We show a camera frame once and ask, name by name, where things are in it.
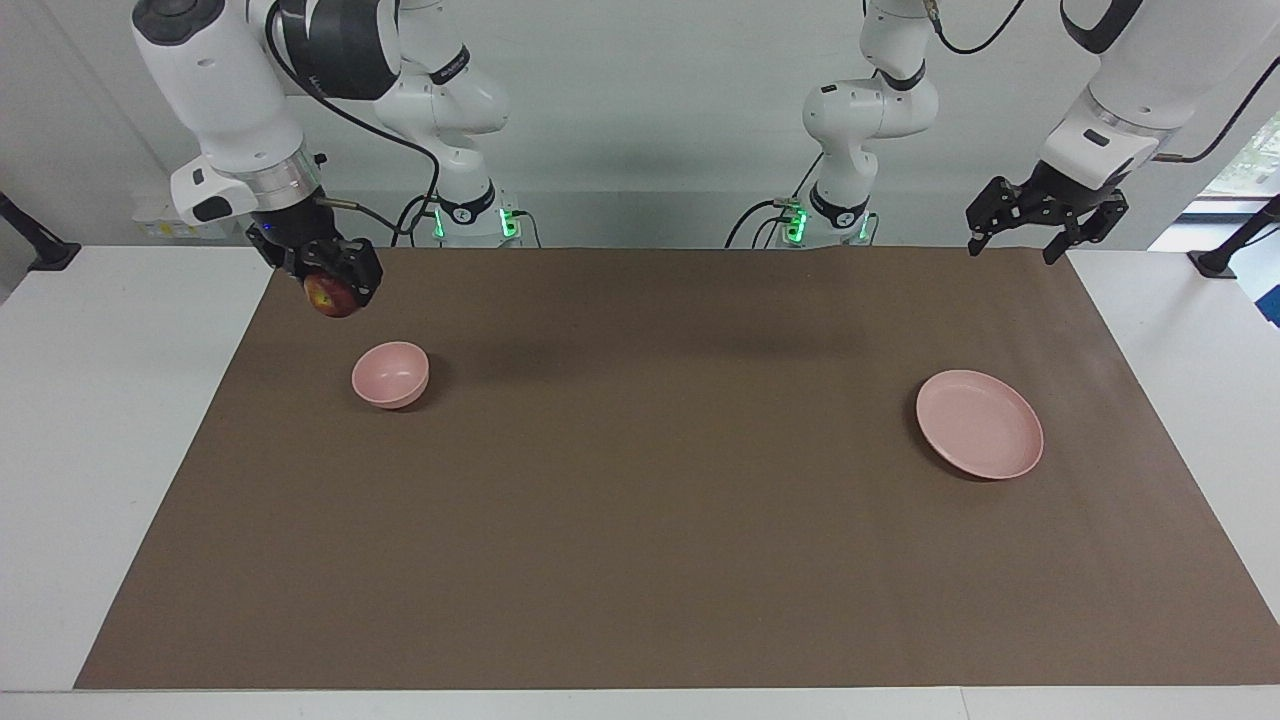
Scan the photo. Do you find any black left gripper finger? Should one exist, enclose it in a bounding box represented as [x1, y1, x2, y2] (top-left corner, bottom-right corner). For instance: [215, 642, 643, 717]
[964, 176, 1027, 257]
[1041, 190, 1130, 267]

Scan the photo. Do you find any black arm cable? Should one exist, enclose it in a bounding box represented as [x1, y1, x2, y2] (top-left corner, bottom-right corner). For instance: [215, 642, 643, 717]
[924, 0, 1280, 165]
[264, 0, 444, 243]

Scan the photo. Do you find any black right base cable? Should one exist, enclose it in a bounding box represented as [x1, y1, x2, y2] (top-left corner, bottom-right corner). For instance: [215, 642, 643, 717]
[389, 193, 446, 249]

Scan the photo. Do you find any pink bowl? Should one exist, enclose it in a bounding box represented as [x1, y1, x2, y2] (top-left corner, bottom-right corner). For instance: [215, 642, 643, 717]
[351, 341, 431, 410]

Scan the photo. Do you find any black clamp stand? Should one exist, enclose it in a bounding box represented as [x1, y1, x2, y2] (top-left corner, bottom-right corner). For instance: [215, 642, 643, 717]
[0, 191, 83, 273]
[1187, 194, 1280, 280]

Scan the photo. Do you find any window with green view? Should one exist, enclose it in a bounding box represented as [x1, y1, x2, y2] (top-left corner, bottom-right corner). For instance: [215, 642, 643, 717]
[1180, 108, 1280, 223]

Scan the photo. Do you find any black base cable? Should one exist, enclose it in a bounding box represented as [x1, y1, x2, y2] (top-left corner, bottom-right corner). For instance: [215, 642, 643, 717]
[389, 193, 446, 249]
[724, 150, 827, 249]

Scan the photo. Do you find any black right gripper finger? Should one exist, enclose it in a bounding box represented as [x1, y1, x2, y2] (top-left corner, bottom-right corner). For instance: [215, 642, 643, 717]
[324, 237, 385, 305]
[268, 244, 323, 289]

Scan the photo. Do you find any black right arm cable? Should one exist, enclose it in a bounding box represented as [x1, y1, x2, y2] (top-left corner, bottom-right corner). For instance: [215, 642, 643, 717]
[264, 0, 444, 243]

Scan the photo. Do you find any black left base cable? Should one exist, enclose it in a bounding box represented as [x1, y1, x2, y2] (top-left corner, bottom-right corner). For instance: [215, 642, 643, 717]
[724, 150, 827, 249]

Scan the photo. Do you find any brown table mat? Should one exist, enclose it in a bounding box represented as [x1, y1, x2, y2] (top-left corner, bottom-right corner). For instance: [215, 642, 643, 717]
[74, 246, 1280, 691]

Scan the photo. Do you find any white wall socket box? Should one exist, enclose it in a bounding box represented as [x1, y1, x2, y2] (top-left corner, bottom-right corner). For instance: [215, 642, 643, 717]
[131, 194, 224, 242]

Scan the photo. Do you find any pink plate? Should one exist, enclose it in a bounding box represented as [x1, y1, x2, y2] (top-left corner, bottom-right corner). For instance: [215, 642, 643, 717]
[915, 369, 1046, 481]

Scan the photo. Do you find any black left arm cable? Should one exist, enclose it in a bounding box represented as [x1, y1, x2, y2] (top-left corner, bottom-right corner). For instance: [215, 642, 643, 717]
[924, 0, 1280, 165]

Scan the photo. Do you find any dark red apple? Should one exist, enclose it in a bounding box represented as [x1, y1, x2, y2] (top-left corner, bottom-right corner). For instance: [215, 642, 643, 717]
[304, 272, 363, 320]

